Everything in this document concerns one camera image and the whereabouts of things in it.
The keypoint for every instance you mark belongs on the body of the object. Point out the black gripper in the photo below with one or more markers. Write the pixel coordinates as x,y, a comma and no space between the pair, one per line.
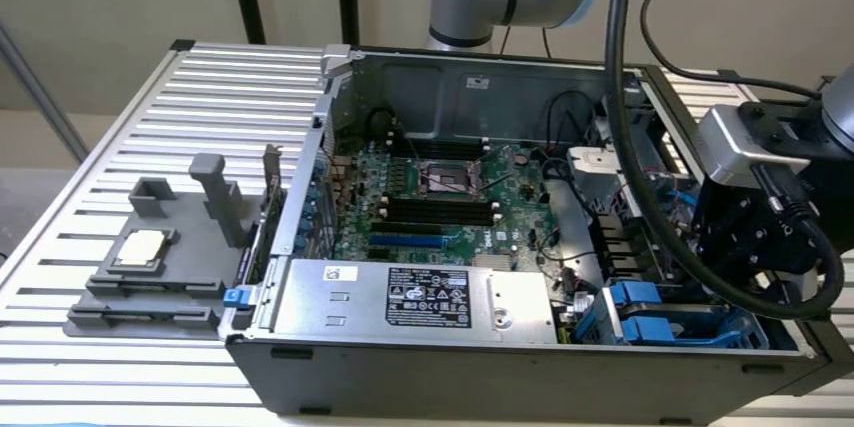
747,237

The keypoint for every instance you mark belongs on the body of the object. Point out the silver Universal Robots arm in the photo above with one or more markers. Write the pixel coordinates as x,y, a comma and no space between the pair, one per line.
467,2

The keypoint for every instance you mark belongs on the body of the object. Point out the blue disk bay caddy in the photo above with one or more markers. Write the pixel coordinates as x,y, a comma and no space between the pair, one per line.
643,331
637,296

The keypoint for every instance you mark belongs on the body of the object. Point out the black RAM slot bank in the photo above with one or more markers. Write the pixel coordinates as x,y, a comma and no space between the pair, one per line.
441,212
441,146

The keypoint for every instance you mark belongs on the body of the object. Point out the blue expansion slot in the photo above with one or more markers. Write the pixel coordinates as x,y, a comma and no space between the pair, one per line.
407,241

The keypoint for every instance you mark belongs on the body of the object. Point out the black expansion slot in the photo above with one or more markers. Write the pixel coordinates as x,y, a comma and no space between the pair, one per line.
406,228

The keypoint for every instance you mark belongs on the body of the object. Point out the silver drive cage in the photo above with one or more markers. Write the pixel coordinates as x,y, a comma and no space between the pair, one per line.
593,167

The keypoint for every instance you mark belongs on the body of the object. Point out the silver chipset heatsink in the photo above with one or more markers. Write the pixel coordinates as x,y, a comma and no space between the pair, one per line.
497,261

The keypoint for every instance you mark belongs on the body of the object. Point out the green motherboard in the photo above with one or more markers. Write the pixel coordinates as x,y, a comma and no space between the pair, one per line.
481,227

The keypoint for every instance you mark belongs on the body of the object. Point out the CPU socket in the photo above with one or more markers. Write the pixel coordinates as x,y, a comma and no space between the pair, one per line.
447,178

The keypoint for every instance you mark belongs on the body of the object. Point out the black open PC case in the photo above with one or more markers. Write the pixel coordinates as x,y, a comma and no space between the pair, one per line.
467,377

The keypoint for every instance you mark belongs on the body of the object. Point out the white case sticker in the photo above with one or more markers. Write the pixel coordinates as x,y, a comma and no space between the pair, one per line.
475,82

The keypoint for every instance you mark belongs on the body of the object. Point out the silver power supply unit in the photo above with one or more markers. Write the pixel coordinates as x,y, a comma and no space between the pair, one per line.
414,302

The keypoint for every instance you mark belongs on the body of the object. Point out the blue case latch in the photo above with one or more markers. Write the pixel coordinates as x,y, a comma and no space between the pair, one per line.
238,296

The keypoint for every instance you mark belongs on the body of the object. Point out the grey parts rack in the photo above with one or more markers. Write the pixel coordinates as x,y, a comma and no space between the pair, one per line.
194,257

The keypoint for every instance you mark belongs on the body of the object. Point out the silver CPU chip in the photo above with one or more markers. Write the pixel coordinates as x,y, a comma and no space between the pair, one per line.
143,246

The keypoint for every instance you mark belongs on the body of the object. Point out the RAM stick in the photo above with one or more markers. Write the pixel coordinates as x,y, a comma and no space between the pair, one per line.
140,318

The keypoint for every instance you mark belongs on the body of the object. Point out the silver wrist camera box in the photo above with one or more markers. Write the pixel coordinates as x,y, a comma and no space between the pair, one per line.
734,147

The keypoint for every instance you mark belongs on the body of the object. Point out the grey metal frame leg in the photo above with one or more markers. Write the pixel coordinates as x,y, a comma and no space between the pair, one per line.
40,92

